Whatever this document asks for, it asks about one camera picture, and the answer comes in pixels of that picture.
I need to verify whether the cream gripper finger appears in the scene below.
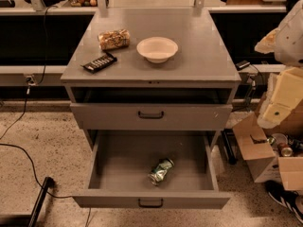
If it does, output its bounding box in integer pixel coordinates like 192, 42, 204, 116
255, 28, 278, 54
257, 67, 303, 129

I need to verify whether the green soda can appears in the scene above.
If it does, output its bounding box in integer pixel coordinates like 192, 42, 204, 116
148, 158, 174, 185

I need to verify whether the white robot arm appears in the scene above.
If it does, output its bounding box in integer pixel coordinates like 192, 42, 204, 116
255, 0, 303, 129

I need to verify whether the red can in box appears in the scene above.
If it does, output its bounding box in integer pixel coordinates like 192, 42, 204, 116
277, 143, 293, 157

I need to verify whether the grey drawer cabinet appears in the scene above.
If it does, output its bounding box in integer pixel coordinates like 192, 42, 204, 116
61, 8, 241, 143

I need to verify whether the open grey lower drawer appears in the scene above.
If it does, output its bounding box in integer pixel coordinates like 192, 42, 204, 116
73, 131, 230, 209

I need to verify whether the closed grey upper drawer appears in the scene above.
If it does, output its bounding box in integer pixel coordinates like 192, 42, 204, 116
71, 103, 232, 131

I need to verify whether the small black device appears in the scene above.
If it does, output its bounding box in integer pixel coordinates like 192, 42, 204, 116
235, 61, 250, 71

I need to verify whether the cardboard box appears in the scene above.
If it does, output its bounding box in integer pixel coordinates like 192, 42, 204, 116
233, 102, 303, 191

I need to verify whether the black striped sneaker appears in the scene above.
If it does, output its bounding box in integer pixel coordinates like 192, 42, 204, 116
264, 181, 303, 224

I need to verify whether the white bowl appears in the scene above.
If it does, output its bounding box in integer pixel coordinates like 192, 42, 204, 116
136, 37, 178, 63

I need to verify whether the tan snack bag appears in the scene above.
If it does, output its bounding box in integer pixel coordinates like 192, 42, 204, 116
98, 29, 130, 51

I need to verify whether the black snack bar packet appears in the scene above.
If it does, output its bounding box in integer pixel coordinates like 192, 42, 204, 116
82, 52, 117, 74

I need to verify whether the black metal stand base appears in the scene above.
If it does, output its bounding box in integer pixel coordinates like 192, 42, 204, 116
0, 176, 56, 227

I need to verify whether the black floor cable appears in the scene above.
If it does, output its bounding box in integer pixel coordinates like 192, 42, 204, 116
0, 5, 93, 227

